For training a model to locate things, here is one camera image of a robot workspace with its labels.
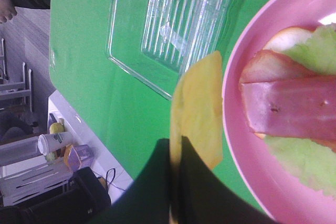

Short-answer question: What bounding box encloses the bacon strip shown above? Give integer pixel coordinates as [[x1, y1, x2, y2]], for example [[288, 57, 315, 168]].
[[239, 50, 335, 151], [240, 76, 335, 141]]

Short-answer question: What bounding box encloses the yellow cheese slice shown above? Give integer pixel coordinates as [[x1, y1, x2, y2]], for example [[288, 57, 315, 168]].
[[169, 51, 223, 223]]

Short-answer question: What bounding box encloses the clear left plastic tray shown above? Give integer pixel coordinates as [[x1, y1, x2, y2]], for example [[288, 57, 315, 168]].
[[107, 0, 231, 100]]

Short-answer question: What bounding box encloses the black box device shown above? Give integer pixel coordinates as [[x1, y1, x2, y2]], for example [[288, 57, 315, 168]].
[[1, 167, 111, 223]]

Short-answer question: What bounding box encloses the white slatted rack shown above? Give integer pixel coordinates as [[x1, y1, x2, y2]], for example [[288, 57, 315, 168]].
[[1, 159, 72, 206]]

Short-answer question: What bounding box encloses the pink round plate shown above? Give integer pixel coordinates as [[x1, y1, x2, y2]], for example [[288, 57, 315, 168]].
[[215, 0, 335, 223]]

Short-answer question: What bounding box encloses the purple carton box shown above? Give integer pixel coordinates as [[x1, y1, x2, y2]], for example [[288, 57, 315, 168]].
[[64, 145, 94, 172]]

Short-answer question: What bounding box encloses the white paper cup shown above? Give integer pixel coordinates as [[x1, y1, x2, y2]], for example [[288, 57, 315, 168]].
[[37, 132, 74, 155]]

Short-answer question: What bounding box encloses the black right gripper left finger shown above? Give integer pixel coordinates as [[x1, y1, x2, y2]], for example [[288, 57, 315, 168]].
[[89, 138, 171, 223]]

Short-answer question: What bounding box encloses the bread slice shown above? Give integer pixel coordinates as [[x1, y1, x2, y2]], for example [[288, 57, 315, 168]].
[[257, 27, 315, 82]]

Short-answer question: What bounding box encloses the green lettuce leaf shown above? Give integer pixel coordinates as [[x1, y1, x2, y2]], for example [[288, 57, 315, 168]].
[[264, 23, 335, 197]]

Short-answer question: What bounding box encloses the white chair frame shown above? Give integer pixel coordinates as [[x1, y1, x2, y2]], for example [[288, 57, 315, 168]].
[[1, 38, 33, 112]]

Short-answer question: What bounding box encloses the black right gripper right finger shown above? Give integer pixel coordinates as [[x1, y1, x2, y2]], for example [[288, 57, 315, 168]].
[[178, 137, 275, 223]]

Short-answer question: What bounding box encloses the white side table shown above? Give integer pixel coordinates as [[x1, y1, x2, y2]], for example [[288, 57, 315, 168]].
[[48, 90, 133, 203]]

